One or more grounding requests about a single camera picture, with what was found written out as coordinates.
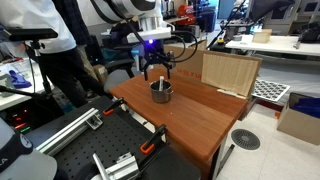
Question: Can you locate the white checker pattern board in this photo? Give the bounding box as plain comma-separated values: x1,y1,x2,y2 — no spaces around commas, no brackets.
251,78,292,103

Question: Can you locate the white side desk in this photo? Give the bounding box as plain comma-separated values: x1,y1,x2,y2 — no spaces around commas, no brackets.
0,58,54,112

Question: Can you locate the long white table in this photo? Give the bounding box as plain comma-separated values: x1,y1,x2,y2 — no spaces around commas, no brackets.
225,33,320,58

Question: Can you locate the black office chair grey seat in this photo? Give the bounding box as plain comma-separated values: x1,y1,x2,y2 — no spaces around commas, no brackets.
99,46,142,93

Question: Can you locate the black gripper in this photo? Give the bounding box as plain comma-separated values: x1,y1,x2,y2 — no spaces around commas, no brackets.
142,42,174,82

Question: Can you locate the black stereo camera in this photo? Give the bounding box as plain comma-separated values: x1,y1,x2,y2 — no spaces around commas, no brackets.
3,27,59,43

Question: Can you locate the round metal floor drain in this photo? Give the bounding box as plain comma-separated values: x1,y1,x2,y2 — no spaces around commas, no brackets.
230,128,262,151

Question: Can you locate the black tripod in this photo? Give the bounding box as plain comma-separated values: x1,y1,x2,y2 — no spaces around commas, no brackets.
0,39,56,101

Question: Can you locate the white Franka robot base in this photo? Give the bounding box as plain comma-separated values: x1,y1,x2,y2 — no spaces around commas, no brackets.
0,116,59,180

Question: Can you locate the small steel pot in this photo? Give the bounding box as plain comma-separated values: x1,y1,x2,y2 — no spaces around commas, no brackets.
149,79,174,104

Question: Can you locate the black light stand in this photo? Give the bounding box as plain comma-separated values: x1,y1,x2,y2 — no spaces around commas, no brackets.
205,0,248,50

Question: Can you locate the small brown cardboard box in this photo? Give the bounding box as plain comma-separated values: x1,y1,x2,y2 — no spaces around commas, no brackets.
93,64,110,84

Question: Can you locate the small wooden box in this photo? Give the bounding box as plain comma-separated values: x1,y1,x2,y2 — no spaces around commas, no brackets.
252,28,273,44

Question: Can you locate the brown cardboard sheet red print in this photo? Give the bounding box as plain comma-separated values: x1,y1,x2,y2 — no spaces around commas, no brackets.
162,44,263,100

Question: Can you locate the cardboard box with blue contents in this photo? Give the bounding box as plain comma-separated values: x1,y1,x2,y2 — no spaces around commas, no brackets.
276,91,320,147

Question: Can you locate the black equipment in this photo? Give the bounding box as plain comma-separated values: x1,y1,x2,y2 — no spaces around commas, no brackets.
297,22,320,44

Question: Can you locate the black table leg frame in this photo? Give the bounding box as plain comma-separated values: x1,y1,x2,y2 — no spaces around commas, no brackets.
208,143,236,180

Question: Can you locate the black clamp orange handle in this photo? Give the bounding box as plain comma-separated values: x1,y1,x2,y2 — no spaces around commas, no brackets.
102,97,125,117
139,124,168,155

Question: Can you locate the black controller box with lights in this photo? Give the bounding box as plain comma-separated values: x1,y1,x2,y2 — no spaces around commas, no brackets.
5,105,38,135

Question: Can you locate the red machine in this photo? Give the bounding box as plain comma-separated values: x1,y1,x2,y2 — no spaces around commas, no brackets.
175,3,198,25

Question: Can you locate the person in dark plaid shirt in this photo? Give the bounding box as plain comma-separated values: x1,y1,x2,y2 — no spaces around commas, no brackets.
51,0,101,83

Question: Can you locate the person in white shirt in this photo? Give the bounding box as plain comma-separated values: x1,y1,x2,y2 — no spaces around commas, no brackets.
0,0,108,108

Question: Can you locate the black softbox panel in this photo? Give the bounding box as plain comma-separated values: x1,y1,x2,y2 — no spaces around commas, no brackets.
248,0,296,23

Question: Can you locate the black perforated platform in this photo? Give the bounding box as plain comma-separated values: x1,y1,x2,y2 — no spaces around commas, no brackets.
24,95,203,180

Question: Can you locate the aluminium extrusion rail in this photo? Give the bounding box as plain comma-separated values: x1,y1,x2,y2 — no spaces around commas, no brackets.
92,151,141,180
34,107,104,157

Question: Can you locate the blue glove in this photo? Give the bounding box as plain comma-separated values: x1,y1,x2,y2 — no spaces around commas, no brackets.
8,69,33,90

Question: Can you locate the black cable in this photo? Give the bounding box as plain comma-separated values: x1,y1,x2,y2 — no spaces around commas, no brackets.
166,29,200,64

